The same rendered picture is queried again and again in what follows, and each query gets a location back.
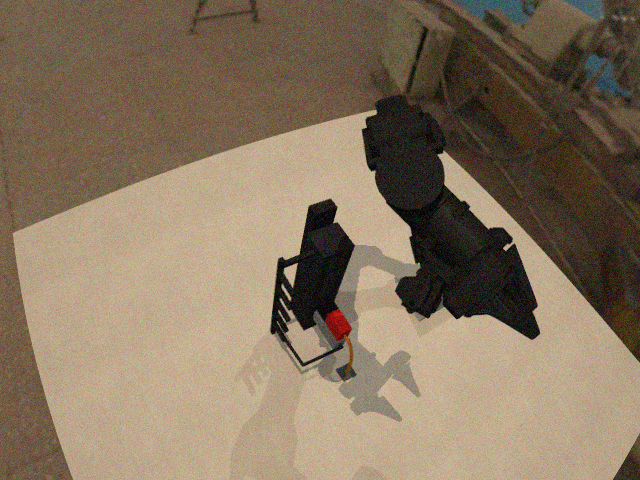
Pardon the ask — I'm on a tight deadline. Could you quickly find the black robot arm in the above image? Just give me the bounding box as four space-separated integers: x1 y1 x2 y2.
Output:
362 94 456 319

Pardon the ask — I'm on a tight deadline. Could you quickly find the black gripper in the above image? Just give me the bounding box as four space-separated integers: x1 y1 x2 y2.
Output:
417 195 540 340

